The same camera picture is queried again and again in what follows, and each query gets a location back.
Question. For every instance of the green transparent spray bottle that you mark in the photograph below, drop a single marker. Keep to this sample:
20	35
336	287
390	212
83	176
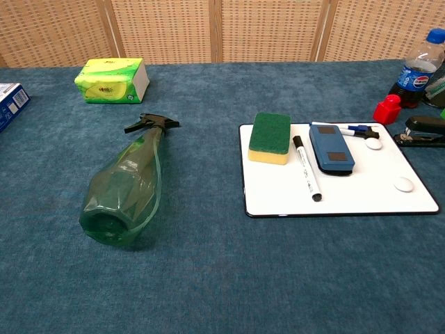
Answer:
121	195

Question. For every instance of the pepsi cola bottle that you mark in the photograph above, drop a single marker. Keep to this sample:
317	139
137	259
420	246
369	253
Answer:
412	80

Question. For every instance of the green yellow scouring sponge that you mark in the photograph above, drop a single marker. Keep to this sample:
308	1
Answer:
270	134

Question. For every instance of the black capped whiteboard marker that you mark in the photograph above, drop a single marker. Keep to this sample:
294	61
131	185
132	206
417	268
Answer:
306	167

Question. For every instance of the blue whiteboard eraser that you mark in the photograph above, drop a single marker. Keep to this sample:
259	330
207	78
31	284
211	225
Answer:
330	146

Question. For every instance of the blue table cloth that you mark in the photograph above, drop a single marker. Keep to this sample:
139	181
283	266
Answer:
208	278

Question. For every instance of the white magnetic whiteboard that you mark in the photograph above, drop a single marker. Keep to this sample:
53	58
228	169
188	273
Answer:
347	198

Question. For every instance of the woven bamboo folding screen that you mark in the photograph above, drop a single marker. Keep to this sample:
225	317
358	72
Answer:
174	31

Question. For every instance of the blue capped whiteboard marker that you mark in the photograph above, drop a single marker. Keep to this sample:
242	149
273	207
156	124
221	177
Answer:
361	127

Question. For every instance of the green yellow tissue pack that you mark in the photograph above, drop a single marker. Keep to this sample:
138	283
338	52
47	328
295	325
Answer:
104	81

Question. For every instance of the white round magnet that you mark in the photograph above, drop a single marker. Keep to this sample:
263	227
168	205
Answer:
372	143
403	184

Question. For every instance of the red toy block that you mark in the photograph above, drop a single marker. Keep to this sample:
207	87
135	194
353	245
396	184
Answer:
386	110

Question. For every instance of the blue toothpaste box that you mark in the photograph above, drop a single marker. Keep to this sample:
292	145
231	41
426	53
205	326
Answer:
12	104

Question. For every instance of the green toy block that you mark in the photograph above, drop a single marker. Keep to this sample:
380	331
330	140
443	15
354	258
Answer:
443	114

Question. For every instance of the black tape roll with markers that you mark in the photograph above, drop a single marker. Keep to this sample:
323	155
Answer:
437	87

